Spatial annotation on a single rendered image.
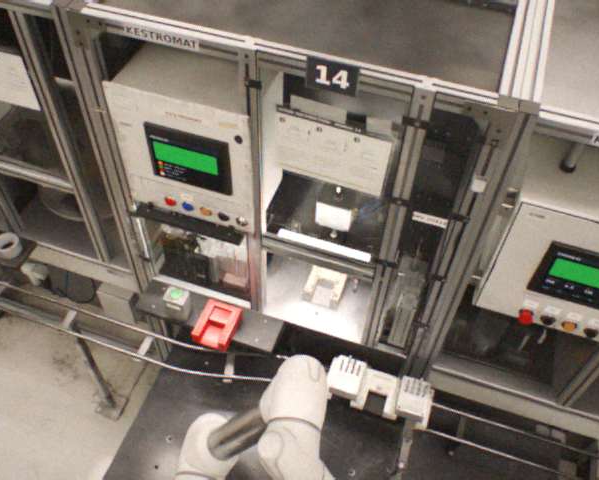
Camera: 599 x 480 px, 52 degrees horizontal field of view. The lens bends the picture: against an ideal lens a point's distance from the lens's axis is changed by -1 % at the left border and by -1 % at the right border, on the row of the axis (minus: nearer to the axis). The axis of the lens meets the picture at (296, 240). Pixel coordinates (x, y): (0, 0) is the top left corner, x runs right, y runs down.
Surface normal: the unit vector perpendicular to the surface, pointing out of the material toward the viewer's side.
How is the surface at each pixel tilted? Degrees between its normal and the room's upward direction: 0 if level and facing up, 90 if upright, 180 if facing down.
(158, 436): 0
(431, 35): 0
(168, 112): 90
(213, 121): 90
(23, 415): 0
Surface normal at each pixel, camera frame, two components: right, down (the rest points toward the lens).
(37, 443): 0.03, -0.62
